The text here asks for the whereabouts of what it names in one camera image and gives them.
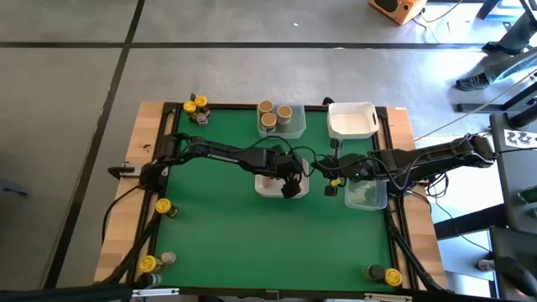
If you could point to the black table frame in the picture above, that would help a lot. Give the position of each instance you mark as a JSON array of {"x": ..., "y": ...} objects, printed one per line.
[{"x": 243, "y": 106}]

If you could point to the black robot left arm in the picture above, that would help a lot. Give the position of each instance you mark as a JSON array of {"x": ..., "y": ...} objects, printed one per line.
[{"x": 226, "y": 156}]

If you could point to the black cap spice grinder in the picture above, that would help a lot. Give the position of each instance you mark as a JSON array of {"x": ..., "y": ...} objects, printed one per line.
[
  {"x": 152, "y": 279},
  {"x": 372, "y": 272}
]

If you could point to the black desk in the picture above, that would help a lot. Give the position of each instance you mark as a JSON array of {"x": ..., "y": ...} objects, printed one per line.
[{"x": 509, "y": 176}]

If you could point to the orange wooden speaker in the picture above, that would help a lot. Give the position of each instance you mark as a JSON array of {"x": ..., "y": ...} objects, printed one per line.
[{"x": 398, "y": 12}]

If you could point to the small glass spice jar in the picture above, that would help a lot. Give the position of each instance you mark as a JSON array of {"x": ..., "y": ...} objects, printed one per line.
[
  {"x": 206, "y": 111},
  {"x": 267, "y": 182},
  {"x": 168, "y": 257},
  {"x": 201, "y": 120}
]

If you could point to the yellow lid spice jar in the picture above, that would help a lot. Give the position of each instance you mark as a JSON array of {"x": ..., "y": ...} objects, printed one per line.
[
  {"x": 393, "y": 277},
  {"x": 163, "y": 206},
  {"x": 201, "y": 100},
  {"x": 147, "y": 263},
  {"x": 189, "y": 106}
]

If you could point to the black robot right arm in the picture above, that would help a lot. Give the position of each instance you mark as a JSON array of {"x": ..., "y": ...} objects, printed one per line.
[{"x": 432, "y": 155}]

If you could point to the person's shoe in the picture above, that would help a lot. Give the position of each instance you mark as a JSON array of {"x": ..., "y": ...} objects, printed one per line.
[
  {"x": 497, "y": 48},
  {"x": 472, "y": 81}
]

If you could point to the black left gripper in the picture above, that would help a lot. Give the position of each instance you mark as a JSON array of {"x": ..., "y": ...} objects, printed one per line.
[{"x": 287, "y": 168}]

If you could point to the silver metal bracket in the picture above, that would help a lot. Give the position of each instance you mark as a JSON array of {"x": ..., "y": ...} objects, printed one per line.
[
  {"x": 155, "y": 291},
  {"x": 388, "y": 297}
]

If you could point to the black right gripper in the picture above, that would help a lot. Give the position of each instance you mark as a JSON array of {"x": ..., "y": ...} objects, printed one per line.
[{"x": 352, "y": 167}]

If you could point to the white power adapter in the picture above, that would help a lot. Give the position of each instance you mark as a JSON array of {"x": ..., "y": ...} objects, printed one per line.
[{"x": 486, "y": 265}]

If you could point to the black clamp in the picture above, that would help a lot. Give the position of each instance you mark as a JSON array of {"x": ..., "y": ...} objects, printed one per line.
[
  {"x": 193, "y": 97},
  {"x": 328, "y": 100}
]

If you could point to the black metal floor bar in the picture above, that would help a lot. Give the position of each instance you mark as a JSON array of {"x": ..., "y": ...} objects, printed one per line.
[{"x": 470, "y": 220}]

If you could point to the person's leg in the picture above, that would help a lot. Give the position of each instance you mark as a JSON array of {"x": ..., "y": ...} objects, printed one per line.
[{"x": 520, "y": 33}]

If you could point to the small yellow tag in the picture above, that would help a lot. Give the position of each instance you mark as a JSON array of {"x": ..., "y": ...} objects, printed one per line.
[{"x": 335, "y": 182}]

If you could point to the white printed paper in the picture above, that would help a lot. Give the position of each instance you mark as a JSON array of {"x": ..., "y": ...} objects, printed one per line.
[{"x": 520, "y": 138}]

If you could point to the white plastic bin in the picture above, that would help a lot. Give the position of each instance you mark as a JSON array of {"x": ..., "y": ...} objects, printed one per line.
[
  {"x": 262, "y": 192},
  {"x": 352, "y": 123}
]

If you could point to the black computer mouse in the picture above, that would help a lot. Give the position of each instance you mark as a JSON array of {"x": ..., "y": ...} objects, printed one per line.
[{"x": 518, "y": 274}]

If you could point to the clear plastic bin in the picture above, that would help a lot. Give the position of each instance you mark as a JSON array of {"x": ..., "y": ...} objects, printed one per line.
[
  {"x": 373, "y": 203},
  {"x": 293, "y": 133}
]

